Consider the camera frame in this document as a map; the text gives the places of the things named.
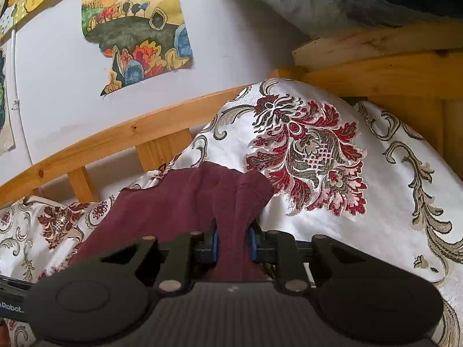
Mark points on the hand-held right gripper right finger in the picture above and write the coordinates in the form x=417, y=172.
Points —
x=252, y=247

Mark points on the floral embroidered bedspread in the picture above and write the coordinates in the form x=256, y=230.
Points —
x=361, y=206

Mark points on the maroon garment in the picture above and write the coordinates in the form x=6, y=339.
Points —
x=188, y=217

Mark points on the clear plastic bag of bedding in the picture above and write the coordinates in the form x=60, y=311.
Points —
x=307, y=3

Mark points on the yellow spotted wall poster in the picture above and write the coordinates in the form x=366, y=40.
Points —
x=25, y=3

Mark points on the wooden bed frame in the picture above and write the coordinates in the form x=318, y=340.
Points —
x=379, y=68

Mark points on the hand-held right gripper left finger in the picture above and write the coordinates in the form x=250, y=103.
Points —
x=216, y=249

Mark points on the colourful landscape wall poster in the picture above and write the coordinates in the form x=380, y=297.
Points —
x=137, y=36

